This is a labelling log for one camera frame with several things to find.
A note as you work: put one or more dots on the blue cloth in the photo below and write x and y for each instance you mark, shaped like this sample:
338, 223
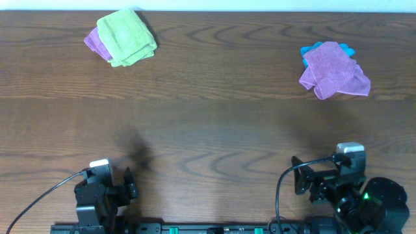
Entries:
303, 50

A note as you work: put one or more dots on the green microfiber cloth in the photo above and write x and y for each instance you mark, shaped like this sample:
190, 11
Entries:
126, 36

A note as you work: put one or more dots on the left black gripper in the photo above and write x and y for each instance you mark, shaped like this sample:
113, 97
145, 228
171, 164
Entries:
121, 190

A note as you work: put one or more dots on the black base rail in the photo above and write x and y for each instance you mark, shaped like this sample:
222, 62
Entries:
156, 228

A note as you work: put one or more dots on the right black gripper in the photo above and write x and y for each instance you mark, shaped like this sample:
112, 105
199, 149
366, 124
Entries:
325, 179

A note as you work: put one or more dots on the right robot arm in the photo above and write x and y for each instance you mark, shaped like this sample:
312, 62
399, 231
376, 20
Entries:
377, 205

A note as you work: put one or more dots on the folded green cloth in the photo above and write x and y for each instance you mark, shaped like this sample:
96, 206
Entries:
116, 63

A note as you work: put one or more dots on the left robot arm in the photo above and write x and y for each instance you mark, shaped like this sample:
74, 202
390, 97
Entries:
97, 216

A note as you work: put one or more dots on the folded purple cloth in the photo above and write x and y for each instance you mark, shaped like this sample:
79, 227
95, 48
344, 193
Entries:
96, 45

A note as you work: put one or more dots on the crumpled purple cloth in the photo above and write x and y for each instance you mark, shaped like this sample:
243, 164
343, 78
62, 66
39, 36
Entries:
330, 70

